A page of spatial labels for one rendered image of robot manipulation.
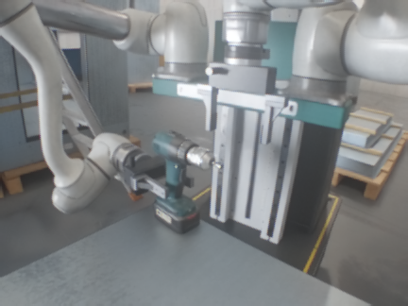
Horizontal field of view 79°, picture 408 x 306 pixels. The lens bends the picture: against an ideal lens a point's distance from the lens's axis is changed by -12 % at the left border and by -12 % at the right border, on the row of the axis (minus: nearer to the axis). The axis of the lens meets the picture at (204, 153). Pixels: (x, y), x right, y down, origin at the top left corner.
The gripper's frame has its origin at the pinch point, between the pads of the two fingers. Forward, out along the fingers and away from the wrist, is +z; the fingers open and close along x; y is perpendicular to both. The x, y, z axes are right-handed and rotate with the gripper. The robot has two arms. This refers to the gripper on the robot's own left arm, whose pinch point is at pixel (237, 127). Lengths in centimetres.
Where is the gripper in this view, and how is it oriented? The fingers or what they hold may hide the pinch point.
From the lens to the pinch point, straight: 59.9
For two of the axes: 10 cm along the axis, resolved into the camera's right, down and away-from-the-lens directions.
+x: 8.2, 2.5, -5.1
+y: -5.7, 2.9, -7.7
